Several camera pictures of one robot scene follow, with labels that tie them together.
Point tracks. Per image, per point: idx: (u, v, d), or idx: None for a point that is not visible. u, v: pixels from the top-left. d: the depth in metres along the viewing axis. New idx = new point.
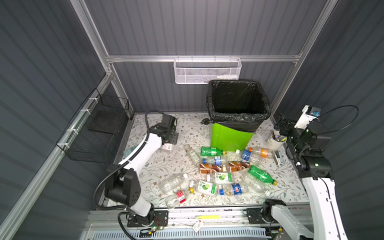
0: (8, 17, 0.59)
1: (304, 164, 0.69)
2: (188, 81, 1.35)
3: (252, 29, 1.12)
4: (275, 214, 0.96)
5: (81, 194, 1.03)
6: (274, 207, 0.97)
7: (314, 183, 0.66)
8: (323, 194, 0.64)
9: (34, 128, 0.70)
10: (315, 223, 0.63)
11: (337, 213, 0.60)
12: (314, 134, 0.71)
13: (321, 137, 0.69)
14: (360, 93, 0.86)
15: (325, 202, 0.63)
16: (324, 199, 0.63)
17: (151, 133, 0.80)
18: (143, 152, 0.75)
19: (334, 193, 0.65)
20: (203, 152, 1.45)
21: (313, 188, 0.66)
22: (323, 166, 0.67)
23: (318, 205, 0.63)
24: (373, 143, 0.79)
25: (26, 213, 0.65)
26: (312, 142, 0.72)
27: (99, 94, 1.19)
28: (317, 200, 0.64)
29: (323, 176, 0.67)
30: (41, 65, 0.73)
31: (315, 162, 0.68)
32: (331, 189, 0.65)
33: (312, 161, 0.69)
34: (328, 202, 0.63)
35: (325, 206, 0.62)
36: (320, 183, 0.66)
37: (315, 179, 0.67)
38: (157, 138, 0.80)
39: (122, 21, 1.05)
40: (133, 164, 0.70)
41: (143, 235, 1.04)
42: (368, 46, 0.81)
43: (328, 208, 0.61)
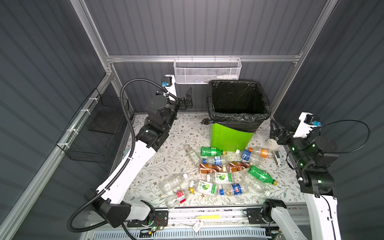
0: (8, 17, 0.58)
1: (307, 180, 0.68)
2: (188, 81, 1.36)
3: (252, 29, 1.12)
4: (274, 215, 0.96)
5: (81, 194, 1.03)
6: (274, 210, 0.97)
7: (316, 202, 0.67)
8: (323, 213, 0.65)
9: (34, 128, 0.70)
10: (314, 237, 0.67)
11: (338, 233, 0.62)
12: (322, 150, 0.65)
13: (330, 154, 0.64)
14: (360, 93, 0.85)
15: (326, 222, 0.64)
16: (325, 218, 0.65)
17: (139, 141, 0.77)
18: (127, 168, 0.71)
19: (335, 212, 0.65)
20: (203, 152, 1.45)
21: (314, 206, 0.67)
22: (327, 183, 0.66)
23: (318, 222, 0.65)
24: (374, 143, 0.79)
25: (26, 213, 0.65)
26: (319, 158, 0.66)
27: (99, 94, 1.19)
28: (317, 218, 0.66)
29: (325, 195, 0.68)
30: (41, 66, 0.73)
31: (318, 178, 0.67)
32: (333, 208, 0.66)
33: (315, 176, 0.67)
34: (329, 221, 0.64)
35: (325, 226, 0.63)
36: (321, 201, 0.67)
37: (317, 198, 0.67)
38: (146, 148, 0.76)
39: (122, 20, 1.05)
40: (111, 192, 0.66)
41: (143, 235, 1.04)
42: (369, 46, 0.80)
43: (329, 227, 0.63)
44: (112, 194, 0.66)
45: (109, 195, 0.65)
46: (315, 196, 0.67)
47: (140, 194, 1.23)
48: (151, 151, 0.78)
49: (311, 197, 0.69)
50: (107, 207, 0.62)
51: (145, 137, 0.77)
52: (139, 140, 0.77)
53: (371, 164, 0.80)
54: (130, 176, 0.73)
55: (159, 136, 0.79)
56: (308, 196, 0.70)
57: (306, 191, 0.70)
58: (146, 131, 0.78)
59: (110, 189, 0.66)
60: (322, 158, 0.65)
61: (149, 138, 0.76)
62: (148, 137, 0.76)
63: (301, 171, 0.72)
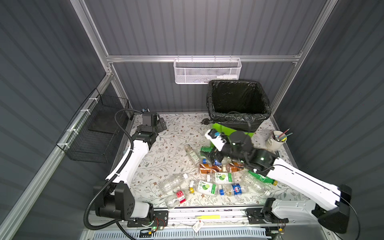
0: (8, 17, 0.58)
1: (258, 167, 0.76)
2: (188, 81, 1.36)
3: (252, 29, 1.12)
4: (277, 214, 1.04)
5: (81, 194, 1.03)
6: (273, 209, 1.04)
7: (277, 172, 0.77)
8: (287, 174, 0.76)
9: (33, 128, 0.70)
10: (306, 194, 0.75)
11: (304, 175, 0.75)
12: (237, 141, 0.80)
13: (241, 139, 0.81)
14: (359, 93, 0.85)
15: (294, 175, 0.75)
16: (292, 175, 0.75)
17: (136, 140, 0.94)
18: (131, 158, 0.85)
19: (289, 165, 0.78)
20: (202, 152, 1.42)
21: (281, 174, 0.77)
22: (267, 156, 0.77)
23: (296, 183, 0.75)
24: (373, 143, 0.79)
25: (25, 213, 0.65)
26: (242, 146, 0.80)
27: (99, 94, 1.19)
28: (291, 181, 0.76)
29: (275, 162, 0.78)
30: (41, 66, 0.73)
31: (259, 158, 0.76)
32: (286, 165, 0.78)
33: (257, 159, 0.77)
34: (295, 174, 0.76)
35: (299, 180, 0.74)
36: (279, 168, 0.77)
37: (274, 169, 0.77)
38: (142, 143, 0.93)
39: (122, 20, 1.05)
40: (121, 176, 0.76)
41: (143, 235, 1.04)
42: (368, 46, 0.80)
43: (301, 178, 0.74)
44: (123, 178, 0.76)
45: (121, 178, 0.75)
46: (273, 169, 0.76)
47: (139, 194, 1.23)
48: (147, 147, 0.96)
49: (273, 172, 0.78)
50: (122, 187, 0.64)
51: (140, 137, 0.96)
52: (135, 140, 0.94)
53: (371, 164, 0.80)
54: (134, 166, 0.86)
55: (151, 137, 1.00)
56: (271, 174, 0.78)
57: (264, 173, 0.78)
58: (139, 134, 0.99)
59: (120, 175, 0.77)
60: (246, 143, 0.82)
61: (143, 137, 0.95)
62: (142, 137, 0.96)
63: (249, 165, 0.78)
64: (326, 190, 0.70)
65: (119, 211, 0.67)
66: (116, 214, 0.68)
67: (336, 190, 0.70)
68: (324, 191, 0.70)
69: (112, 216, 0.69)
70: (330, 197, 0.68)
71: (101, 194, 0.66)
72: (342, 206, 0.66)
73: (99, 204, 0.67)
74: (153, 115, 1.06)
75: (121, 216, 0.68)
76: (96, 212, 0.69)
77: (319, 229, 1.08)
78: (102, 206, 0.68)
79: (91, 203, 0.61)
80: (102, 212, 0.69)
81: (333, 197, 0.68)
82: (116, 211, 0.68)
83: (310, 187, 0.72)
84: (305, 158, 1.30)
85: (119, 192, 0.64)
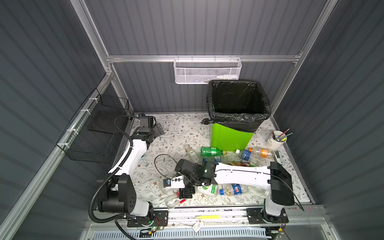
0: (8, 17, 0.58)
1: (206, 182, 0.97)
2: (188, 81, 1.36)
3: (252, 29, 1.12)
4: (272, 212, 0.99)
5: (81, 194, 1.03)
6: (267, 212, 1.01)
7: (220, 176, 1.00)
8: (229, 174, 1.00)
9: (33, 128, 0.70)
10: (247, 183, 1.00)
11: (240, 169, 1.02)
12: (181, 169, 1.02)
13: (180, 165, 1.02)
14: (359, 93, 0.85)
15: (233, 173, 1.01)
16: (231, 173, 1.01)
17: (135, 139, 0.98)
18: (131, 155, 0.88)
19: (228, 167, 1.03)
20: (203, 152, 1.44)
21: (225, 178, 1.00)
22: (211, 166, 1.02)
23: (238, 179, 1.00)
24: (373, 143, 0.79)
25: (25, 214, 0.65)
26: (185, 170, 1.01)
27: (99, 94, 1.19)
28: (233, 178, 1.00)
29: (217, 170, 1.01)
30: (41, 66, 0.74)
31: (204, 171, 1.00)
32: (227, 168, 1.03)
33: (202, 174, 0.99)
34: (233, 172, 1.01)
35: (238, 175, 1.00)
36: (220, 172, 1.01)
37: (218, 175, 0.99)
38: (141, 142, 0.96)
39: (122, 21, 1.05)
40: (124, 169, 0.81)
41: (143, 235, 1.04)
42: (368, 46, 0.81)
43: (238, 173, 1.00)
44: (125, 170, 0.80)
45: (123, 171, 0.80)
46: (216, 176, 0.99)
47: (139, 194, 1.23)
48: (146, 146, 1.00)
49: (220, 179, 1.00)
50: (125, 178, 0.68)
51: (138, 137, 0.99)
52: (134, 139, 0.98)
53: (372, 164, 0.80)
54: (134, 162, 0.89)
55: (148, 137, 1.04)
56: (217, 180, 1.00)
57: (213, 180, 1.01)
58: (137, 134, 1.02)
59: (122, 168, 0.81)
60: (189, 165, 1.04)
61: (141, 136, 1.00)
62: (141, 136, 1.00)
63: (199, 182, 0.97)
64: (257, 174, 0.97)
65: (122, 203, 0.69)
66: (119, 207, 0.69)
67: (265, 171, 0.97)
68: (256, 176, 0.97)
69: (115, 210, 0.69)
70: (262, 178, 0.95)
71: (104, 187, 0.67)
72: (273, 182, 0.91)
73: (102, 198, 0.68)
74: (150, 118, 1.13)
75: (125, 209, 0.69)
76: (98, 209, 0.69)
77: (319, 229, 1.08)
78: (105, 200, 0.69)
79: (95, 197, 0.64)
80: (105, 208, 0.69)
81: (264, 177, 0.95)
82: (119, 204, 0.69)
83: (247, 177, 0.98)
84: (305, 158, 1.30)
85: (122, 183, 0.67)
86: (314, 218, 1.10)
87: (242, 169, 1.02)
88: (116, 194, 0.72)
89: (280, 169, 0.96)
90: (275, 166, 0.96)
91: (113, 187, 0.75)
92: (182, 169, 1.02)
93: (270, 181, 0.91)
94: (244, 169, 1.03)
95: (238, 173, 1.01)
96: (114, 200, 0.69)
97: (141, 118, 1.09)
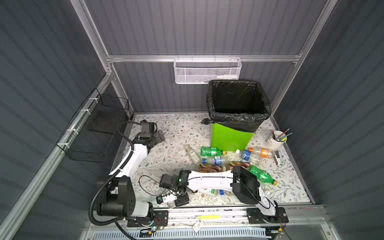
0: (8, 17, 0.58)
1: (182, 190, 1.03)
2: (188, 81, 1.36)
3: (252, 29, 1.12)
4: (267, 212, 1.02)
5: (81, 194, 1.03)
6: (264, 213, 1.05)
7: (192, 184, 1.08)
8: (199, 181, 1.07)
9: (34, 128, 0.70)
10: (216, 187, 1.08)
11: (210, 175, 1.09)
12: (164, 184, 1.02)
13: (162, 181, 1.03)
14: (360, 93, 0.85)
15: (203, 179, 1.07)
16: (200, 181, 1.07)
17: (136, 143, 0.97)
18: (131, 159, 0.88)
19: (198, 174, 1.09)
20: (203, 152, 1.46)
21: (196, 184, 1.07)
22: (185, 175, 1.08)
23: (207, 184, 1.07)
24: (373, 143, 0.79)
25: (25, 214, 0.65)
26: (167, 183, 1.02)
27: (99, 94, 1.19)
28: (203, 184, 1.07)
29: (189, 178, 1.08)
30: (41, 66, 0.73)
31: (178, 179, 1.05)
32: (197, 175, 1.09)
33: (176, 182, 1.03)
34: (202, 179, 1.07)
35: (208, 181, 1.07)
36: (192, 180, 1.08)
37: (190, 182, 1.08)
38: (142, 146, 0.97)
39: (121, 21, 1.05)
40: (124, 171, 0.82)
41: (143, 235, 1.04)
42: (368, 46, 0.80)
43: (207, 179, 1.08)
44: (125, 173, 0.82)
45: (123, 174, 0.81)
46: (188, 183, 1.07)
47: (139, 194, 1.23)
48: (146, 150, 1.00)
49: (192, 185, 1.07)
50: (125, 180, 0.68)
51: (139, 141, 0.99)
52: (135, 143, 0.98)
53: (372, 164, 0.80)
54: (134, 165, 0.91)
55: (149, 142, 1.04)
56: (190, 187, 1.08)
57: (188, 187, 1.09)
58: (138, 139, 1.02)
59: (122, 170, 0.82)
60: (166, 177, 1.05)
61: (143, 140, 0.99)
62: (141, 140, 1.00)
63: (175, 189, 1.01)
64: (222, 179, 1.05)
65: (121, 207, 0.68)
66: (118, 211, 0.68)
67: (228, 175, 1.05)
68: (222, 180, 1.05)
69: (114, 214, 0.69)
70: (226, 182, 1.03)
71: (104, 188, 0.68)
72: (234, 184, 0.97)
73: (101, 200, 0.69)
74: (151, 124, 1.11)
75: (124, 212, 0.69)
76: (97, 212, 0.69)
77: (319, 229, 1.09)
78: (104, 203, 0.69)
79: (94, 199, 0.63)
80: (104, 211, 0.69)
81: (227, 181, 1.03)
82: (117, 208, 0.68)
83: (215, 182, 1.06)
84: (305, 158, 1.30)
85: (122, 185, 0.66)
86: (313, 218, 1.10)
87: (211, 174, 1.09)
88: (115, 197, 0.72)
89: (242, 172, 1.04)
90: (238, 170, 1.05)
91: (113, 190, 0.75)
92: (164, 183, 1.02)
93: (232, 184, 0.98)
94: (213, 174, 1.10)
95: (207, 179, 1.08)
96: (113, 203, 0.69)
97: (142, 123, 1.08)
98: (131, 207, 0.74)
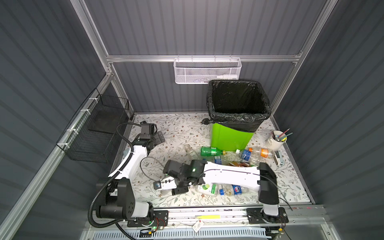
0: (8, 17, 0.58)
1: (195, 180, 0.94)
2: (188, 81, 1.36)
3: (252, 29, 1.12)
4: (272, 213, 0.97)
5: (81, 194, 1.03)
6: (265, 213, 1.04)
7: (209, 176, 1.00)
8: (219, 174, 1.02)
9: (34, 128, 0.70)
10: (237, 183, 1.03)
11: (230, 169, 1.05)
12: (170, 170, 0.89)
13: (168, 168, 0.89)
14: (359, 92, 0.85)
15: (223, 172, 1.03)
16: (220, 173, 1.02)
17: (136, 145, 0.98)
18: (131, 160, 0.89)
19: (217, 167, 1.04)
20: (203, 152, 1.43)
21: (214, 178, 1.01)
22: (199, 165, 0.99)
23: (228, 178, 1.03)
24: (372, 143, 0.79)
25: (25, 214, 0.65)
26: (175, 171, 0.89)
27: (99, 94, 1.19)
28: (223, 178, 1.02)
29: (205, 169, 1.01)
30: (41, 66, 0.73)
31: (192, 169, 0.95)
32: (216, 167, 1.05)
33: (190, 172, 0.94)
34: (222, 172, 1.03)
35: (228, 175, 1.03)
36: (209, 173, 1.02)
37: (207, 175, 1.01)
38: (142, 148, 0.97)
39: (122, 21, 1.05)
40: (123, 173, 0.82)
41: (143, 235, 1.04)
42: (368, 46, 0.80)
43: (227, 173, 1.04)
44: (125, 175, 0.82)
45: (123, 176, 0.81)
46: (205, 175, 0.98)
47: (139, 194, 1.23)
48: (146, 152, 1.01)
49: (209, 179, 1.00)
50: (125, 182, 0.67)
51: (138, 143, 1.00)
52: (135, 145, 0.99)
53: (372, 164, 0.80)
54: (134, 167, 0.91)
55: (149, 143, 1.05)
56: (205, 179, 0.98)
57: (201, 180, 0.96)
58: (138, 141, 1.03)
59: (122, 172, 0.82)
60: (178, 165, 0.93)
61: (142, 142, 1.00)
62: (141, 142, 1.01)
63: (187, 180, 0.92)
64: (246, 175, 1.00)
65: (120, 209, 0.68)
66: (117, 213, 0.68)
67: (255, 171, 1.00)
68: (245, 176, 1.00)
69: (113, 215, 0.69)
70: (251, 180, 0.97)
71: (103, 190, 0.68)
72: (263, 183, 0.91)
73: (101, 201, 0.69)
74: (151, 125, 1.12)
75: (123, 215, 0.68)
76: (96, 213, 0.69)
77: (319, 229, 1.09)
78: (104, 205, 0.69)
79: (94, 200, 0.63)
80: (103, 212, 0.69)
81: (251, 179, 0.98)
82: (117, 210, 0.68)
83: (237, 177, 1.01)
84: (305, 158, 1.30)
85: (121, 187, 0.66)
86: (314, 218, 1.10)
87: (232, 168, 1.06)
88: (115, 199, 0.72)
89: (268, 169, 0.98)
90: (264, 167, 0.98)
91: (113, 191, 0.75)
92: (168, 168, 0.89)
93: (259, 182, 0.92)
94: (234, 169, 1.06)
95: (227, 173, 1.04)
96: (112, 205, 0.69)
97: (142, 124, 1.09)
98: (131, 209, 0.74)
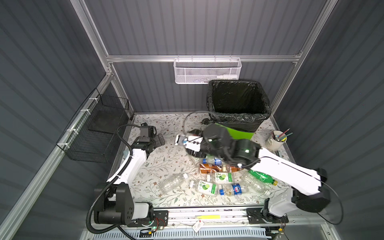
0: (8, 17, 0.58)
1: (244, 162, 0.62)
2: (188, 81, 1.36)
3: (252, 29, 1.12)
4: (277, 214, 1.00)
5: (81, 194, 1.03)
6: (264, 212, 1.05)
7: (263, 164, 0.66)
8: (272, 165, 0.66)
9: (34, 128, 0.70)
10: (292, 184, 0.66)
11: (292, 166, 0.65)
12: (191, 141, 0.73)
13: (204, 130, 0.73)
14: (360, 92, 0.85)
15: (281, 166, 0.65)
16: (277, 164, 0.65)
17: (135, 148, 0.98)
18: (129, 165, 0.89)
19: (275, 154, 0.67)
20: None
21: (264, 167, 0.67)
22: (249, 143, 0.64)
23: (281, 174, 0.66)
24: (373, 143, 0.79)
25: (25, 214, 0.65)
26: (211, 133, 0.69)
27: (99, 94, 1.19)
28: (276, 173, 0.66)
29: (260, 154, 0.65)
30: (41, 65, 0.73)
31: (246, 149, 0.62)
32: (271, 156, 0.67)
33: (243, 150, 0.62)
34: (279, 164, 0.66)
35: (285, 171, 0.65)
36: (265, 160, 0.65)
37: (260, 161, 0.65)
38: (141, 151, 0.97)
39: (122, 21, 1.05)
40: (122, 178, 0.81)
41: (143, 235, 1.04)
42: (368, 46, 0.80)
43: (285, 170, 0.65)
44: (123, 180, 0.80)
45: (121, 181, 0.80)
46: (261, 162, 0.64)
47: (139, 194, 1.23)
48: (145, 155, 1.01)
49: (259, 164, 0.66)
50: (123, 187, 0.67)
51: (138, 146, 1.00)
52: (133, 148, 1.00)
53: (372, 164, 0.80)
54: (133, 171, 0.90)
55: (148, 146, 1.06)
56: (256, 167, 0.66)
57: (251, 164, 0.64)
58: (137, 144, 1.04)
59: (121, 177, 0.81)
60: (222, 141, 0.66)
61: (141, 146, 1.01)
62: (140, 145, 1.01)
63: (233, 159, 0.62)
64: (308, 178, 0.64)
65: (119, 214, 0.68)
66: (116, 219, 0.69)
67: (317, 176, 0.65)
68: (306, 179, 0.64)
69: (111, 221, 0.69)
70: (310, 184, 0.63)
71: (101, 197, 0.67)
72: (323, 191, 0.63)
73: (98, 208, 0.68)
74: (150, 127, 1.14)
75: (121, 220, 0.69)
76: (95, 218, 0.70)
77: (319, 229, 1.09)
78: (102, 211, 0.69)
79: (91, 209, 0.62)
80: (102, 215, 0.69)
81: (311, 183, 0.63)
82: (115, 216, 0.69)
83: (296, 176, 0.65)
84: (305, 158, 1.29)
85: (120, 193, 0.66)
86: (313, 218, 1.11)
87: (293, 164, 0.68)
88: (113, 204, 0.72)
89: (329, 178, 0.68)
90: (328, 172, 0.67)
91: (111, 196, 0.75)
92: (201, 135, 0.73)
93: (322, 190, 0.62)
94: (294, 166, 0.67)
95: (287, 168, 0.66)
96: (110, 212, 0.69)
97: (141, 128, 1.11)
98: (130, 213, 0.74)
